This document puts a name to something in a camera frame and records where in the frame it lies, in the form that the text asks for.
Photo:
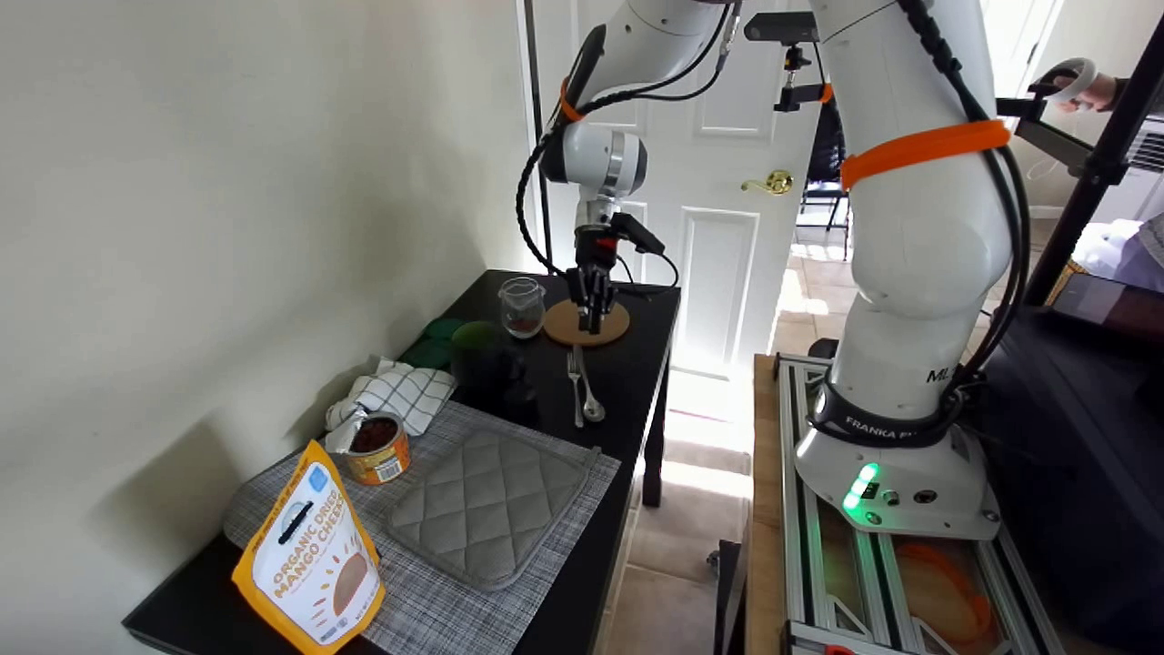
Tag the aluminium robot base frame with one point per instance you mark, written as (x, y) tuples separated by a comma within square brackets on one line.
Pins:
[(837, 584)]

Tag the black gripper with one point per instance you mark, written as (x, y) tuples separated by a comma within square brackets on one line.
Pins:
[(597, 251)]

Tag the brass door knob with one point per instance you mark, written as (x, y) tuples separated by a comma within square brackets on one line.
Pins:
[(771, 183)]

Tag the round wooden coaster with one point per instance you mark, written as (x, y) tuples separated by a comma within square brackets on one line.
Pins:
[(563, 324)]

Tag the black cabinet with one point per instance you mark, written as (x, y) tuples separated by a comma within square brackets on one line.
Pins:
[(1077, 486)]

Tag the white panel door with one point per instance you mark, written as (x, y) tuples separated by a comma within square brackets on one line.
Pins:
[(729, 276)]

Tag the grey quilted pot holder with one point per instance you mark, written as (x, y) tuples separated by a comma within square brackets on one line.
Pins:
[(483, 503)]

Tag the grey plaid placemat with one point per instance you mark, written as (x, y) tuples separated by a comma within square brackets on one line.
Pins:
[(569, 547)]

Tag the clear glass cup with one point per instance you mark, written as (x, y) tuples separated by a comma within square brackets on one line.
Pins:
[(520, 310)]

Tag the green round lid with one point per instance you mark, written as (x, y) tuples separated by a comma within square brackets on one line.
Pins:
[(445, 327)]

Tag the black chair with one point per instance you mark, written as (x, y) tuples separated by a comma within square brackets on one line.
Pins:
[(831, 149)]

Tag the black table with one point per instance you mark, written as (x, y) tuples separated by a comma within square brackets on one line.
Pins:
[(639, 388)]

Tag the silver fork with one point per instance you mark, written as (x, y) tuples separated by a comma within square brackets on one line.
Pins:
[(574, 388)]

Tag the black tripod pole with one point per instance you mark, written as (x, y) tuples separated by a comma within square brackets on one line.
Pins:
[(1091, 183)]

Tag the black camera on clamp arm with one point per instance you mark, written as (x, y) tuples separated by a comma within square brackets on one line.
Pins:
[(783, 22)]

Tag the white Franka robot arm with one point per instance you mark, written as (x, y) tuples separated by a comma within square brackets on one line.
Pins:
[(921, 267)]

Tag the white checked dish towel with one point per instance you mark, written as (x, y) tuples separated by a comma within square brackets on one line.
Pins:
[(402, 394)]

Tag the black mug green inside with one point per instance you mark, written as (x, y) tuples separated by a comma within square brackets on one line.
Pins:
[(483, 366)]

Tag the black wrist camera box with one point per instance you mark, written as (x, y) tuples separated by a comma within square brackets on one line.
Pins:
[(639, 235)]

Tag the silver spoon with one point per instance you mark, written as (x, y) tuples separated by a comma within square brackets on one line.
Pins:
[(589, 401)]

